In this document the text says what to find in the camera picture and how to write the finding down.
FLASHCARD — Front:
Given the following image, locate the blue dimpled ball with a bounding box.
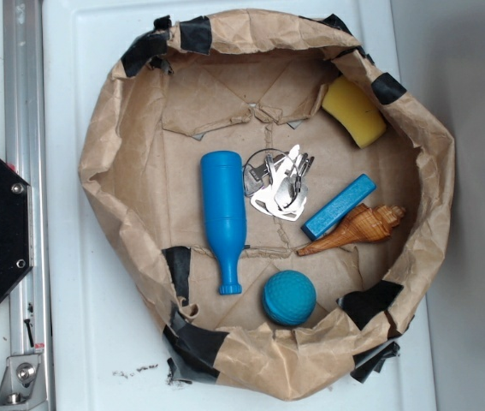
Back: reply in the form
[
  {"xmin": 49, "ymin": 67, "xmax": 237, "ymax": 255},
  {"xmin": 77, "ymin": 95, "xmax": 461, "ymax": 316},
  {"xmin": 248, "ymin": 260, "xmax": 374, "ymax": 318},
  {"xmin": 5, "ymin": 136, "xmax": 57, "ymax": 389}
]
[{"xmin": 262, "ymin": 270, "xmax": 316, "ymax": 326}]

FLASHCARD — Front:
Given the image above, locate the blue plastic bottle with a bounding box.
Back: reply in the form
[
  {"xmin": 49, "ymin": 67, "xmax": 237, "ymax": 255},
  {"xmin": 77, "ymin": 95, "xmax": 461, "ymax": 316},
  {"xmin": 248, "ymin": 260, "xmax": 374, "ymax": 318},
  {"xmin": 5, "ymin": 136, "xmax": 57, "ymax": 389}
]
[{"xmin": 200, "ymin": 151, "xmax": 247, "ymax": 295}]

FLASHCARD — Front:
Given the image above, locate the silver key bunch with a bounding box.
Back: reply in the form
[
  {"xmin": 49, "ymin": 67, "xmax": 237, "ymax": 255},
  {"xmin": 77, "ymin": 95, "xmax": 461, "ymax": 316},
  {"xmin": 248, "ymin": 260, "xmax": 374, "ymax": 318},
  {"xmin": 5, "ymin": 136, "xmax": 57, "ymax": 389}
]
[{"xmin": 242, "ymin": 144, "xmax": 314, "ymax": 222}]

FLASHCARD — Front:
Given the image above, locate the blue rectangular block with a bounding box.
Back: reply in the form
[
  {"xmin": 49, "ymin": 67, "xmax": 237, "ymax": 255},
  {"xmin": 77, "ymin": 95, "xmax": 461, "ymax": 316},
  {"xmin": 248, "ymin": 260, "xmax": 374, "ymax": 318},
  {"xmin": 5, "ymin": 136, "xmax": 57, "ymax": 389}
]
[{"xmin": 301, "ymin": 174, "xmax": 376, "ymax": 241}]

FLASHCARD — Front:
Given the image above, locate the brown paper bag bin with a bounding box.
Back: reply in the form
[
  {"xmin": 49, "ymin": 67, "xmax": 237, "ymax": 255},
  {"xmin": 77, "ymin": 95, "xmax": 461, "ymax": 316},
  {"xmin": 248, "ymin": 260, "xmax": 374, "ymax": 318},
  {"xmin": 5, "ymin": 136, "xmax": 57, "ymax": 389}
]
[{"xmin": 79, "ymin": 9, "xmax": 455, "ymax": 400}]

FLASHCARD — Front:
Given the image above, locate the brown spiral seashell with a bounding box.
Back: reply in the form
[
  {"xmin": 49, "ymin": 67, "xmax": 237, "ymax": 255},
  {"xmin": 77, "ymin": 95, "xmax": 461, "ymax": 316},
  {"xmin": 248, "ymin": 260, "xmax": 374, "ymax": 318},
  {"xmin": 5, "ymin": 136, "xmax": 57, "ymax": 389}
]
[{"xmin": 297, "ymin": 204, "xmax": 406, "ymax": 256}]

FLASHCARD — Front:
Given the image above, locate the yellow sponge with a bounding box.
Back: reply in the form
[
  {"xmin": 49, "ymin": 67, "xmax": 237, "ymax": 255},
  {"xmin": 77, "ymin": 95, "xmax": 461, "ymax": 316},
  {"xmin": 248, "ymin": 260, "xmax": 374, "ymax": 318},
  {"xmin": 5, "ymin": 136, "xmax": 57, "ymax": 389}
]
[{"xmin": 322, "ymin": 76, "xmax": 387, "ymax": 149}]

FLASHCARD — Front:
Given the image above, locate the aluminium extrusion rail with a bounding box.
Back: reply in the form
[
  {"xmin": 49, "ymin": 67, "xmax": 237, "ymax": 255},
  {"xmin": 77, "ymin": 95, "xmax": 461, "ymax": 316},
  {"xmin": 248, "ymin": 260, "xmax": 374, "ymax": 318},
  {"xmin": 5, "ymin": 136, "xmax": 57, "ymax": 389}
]
[{"xmin": 3, "ymin": 1, "xmax": 56, "ymax": 410}]

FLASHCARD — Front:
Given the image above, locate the metal corner bracket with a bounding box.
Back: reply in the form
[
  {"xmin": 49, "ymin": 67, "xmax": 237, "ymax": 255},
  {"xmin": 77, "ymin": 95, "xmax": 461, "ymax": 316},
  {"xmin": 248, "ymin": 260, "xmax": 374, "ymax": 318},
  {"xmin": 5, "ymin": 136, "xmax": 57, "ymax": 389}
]
[{"xmin": 0, "ymin": 354, "xmax": 47, "ymax": 410}]

